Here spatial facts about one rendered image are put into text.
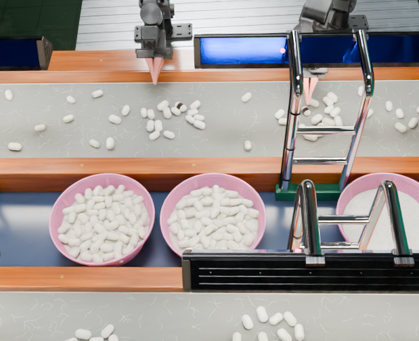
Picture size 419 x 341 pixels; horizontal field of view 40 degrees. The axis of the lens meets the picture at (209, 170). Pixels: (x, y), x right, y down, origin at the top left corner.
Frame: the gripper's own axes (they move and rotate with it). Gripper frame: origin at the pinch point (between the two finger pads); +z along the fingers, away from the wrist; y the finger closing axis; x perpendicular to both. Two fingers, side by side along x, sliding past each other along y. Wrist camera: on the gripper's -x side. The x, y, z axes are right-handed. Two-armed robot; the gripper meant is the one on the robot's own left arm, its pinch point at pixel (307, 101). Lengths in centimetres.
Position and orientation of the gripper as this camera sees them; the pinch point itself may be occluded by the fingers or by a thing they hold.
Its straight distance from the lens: 164.3
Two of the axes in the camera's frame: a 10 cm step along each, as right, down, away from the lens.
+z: 0.0, 9.9, 1.0
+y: 10.0, 0.0, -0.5
